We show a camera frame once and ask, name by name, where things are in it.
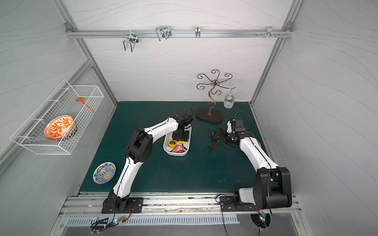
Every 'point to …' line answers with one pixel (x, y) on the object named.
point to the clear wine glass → (229, 99)
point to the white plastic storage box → (170, 151)
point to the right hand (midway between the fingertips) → (221, 136)
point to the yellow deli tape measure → (172, 143)
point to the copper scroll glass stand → (205, 114)
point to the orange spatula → (81, 99)
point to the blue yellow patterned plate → (104, 172)
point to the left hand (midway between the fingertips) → (184, 140)
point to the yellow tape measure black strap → (182, 143)
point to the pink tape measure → (178, 147)
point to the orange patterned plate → (60, 128)
